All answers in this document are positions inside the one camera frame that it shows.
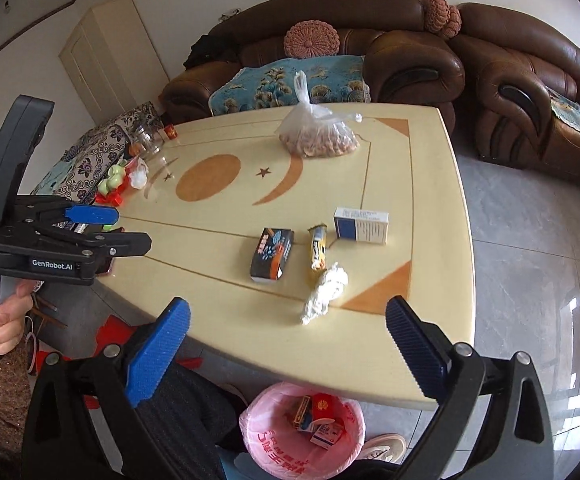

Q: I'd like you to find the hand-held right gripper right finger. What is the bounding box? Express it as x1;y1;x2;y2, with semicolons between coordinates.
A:
386;296;556;480

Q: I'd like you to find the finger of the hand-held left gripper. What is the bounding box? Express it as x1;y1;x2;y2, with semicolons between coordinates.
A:
5;226;153;262
14;197;121;227

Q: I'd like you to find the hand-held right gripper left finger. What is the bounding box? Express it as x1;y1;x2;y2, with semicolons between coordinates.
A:
22;297;191;480

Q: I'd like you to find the white tissue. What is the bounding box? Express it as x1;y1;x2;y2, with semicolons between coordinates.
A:
299;262;350;326

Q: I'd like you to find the blue white cartoon carton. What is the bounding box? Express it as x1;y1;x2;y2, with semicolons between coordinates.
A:
309;421;347;449

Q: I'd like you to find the brown yellow box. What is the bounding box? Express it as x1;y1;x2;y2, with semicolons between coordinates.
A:
289;394;314;431

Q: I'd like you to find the white dark blue box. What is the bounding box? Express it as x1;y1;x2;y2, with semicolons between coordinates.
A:
333;207;390;246

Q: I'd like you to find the yellow snack packet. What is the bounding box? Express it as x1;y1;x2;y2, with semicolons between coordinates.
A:
308;224;329;272

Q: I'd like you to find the pink lined waste bin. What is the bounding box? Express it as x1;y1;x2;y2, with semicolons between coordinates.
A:
238;381;367;477

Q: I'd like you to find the black orange small box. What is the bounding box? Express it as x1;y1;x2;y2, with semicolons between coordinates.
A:
248;227;295;284

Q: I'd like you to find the person's left hand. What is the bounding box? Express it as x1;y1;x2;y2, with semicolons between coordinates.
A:
0;280;38;357

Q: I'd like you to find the red plastic tray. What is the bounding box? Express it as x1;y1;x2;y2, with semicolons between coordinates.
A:
94;157;139;206

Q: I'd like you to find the green ceramic teapot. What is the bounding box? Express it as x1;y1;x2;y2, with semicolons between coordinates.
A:
98;164;127;195

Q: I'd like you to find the red plastic stool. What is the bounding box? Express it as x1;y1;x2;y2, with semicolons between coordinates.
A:
34;314;206;411

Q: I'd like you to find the white crumpled plastic wrap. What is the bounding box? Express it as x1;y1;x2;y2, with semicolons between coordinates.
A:
127;157;150;189

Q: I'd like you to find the black white floral blanket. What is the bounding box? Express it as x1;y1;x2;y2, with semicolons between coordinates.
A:
29;102;164;197

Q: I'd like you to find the person's left leg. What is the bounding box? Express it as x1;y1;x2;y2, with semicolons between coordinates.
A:
134;359;237;480

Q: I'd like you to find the glass jar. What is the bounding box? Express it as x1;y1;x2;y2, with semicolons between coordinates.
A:
132;122;165;156

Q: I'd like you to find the pink white shoe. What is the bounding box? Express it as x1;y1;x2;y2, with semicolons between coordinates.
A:
357;432;409;462

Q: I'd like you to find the cream wardrobe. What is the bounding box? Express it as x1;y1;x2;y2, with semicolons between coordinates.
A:
58;0;171;124

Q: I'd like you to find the black clothing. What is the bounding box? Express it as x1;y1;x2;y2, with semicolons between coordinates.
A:
183;33;242;72

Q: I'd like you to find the plastic bag of peanuts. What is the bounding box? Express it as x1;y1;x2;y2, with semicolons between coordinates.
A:
277;70;364;159

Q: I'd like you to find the blue floral seat cover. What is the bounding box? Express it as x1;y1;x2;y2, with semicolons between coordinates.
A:
208;54;372;117

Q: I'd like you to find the large pink crochet round cushion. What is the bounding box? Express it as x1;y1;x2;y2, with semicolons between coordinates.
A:
283;19;341;59

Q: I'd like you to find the pale blue lace seat cover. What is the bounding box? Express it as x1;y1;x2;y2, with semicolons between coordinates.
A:
547;85;580;152

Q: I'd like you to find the brown leather armchair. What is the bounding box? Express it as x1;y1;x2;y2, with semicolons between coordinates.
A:
449;2;580;200

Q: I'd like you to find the brown leather sofa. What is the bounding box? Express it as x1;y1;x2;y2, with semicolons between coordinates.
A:
162;0;467;135

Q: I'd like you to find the wooden chair frame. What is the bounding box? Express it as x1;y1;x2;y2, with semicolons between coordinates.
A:
29;294;69;332

